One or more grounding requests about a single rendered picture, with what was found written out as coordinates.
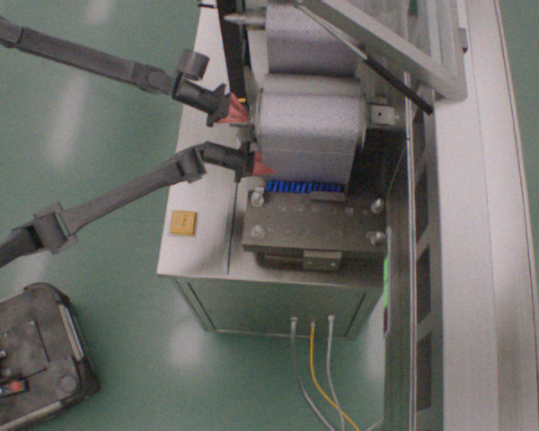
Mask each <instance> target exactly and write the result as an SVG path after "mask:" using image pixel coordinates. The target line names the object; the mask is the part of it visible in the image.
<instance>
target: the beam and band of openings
mask: <svg viewBox="0 0 539 431"><path fill-rule="evenodd" d="M456 2H457V7H458V18H459V21H460V27H458V34H459V39H460V47H461V48H462V49H463V53H464V64H465V76H466V84H467V88H468V98H466V99H464V100H463V99H448V98H446V97H445V96H443V95H441V94H439V93H438V92H437V91H436V90H434V89H432V88H431V87H429V86H428V85H426V84H424V83H422V82H421V81H419V79H418V78H416V77H414V76H413V75H411V74H409V73H407V86H408V87H409V88H410V90H411V91H412V92H415V93H416V94H417V95H419V97H420V98H421V99H422V100H424V101H425V102H426V103H427V104H428V105H429V106H430V113H429V115H427V114H426V113H425V112H424V111H422V110H421V109H420V107H418V106H417V105H416V104H415V103H413V102H412V101H411V100H410V99H409V128H410V144H411V206H412V246H413V285H414V295H413V325H414V339H413V363H414V370H413V396H412V400H413V420H412V431H499V387H498V382H499V377H498V356H497V346H498V345H497V334H496V324H497V323H496V313H495V303H494V296H495V291H494V280H493V269H492V258H491V253H492V248H491V237H490V215H489V203H488V193H487V181H486V171H485V165H484V159H483V149H482V127H481V121H480V116H479V105H478V94H477V90H476V83H475V72H474V65H473V52H472V45H471V41H470V32H469V25H468V21H467V10H466V8H465V0H456Z"/></svg>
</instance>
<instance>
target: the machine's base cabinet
mask: <svg viewBox="0 0 539 431"><path fill-rule="evenodd" d="M170 280H171V281H172V282H173V283H174V285H175V286H176V289H177V290H178V292H179V293H180V295H181V297H182V298H183V300H185V302H186V304H187V305H188V306H189V307H190V309H191V311H192V312H193V314H194V317H195V318H197V320H198V321H199V323H200V325H201V326H202V328H203V329H204V330H206V331H207V332H208V331H210V332H224V333H237V334H252V335H265V336H279V337H291V321H290V317H297V322H296V338H307V339H310V338H311V329H310V323H314V324H316V327H314V334H313V339H328V337H329V322H330V321H328V316H334V317H335V321H333V327H332V339H333V340H347V341H356V340H357V337H358V335H359V333H360V331H361V330H362V329H364V327H365V325H366V323H367V320H368V318H369V316H370V314H371V313H372V311H373V310H374V309H375V308H376V305H377V303H378V301H379V300H380V298H381V296H382V294H383V293H384V291H383V292H369V291H355V290H340V289H324V288H310V287H294V286H265V285H250V284H236V283H226V282H220V281H206V280H190V279H176V278H170Z"/></svg>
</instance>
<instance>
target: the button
mask: <svg viewBox="0 0 539 431"><path fill-rule="evenodd" d="M195 223H196V212H195V211H182V210H173V211H172V216H171V223H170V229H169V231H170V233H180V234H181V235H194V229H195Z"/></svg>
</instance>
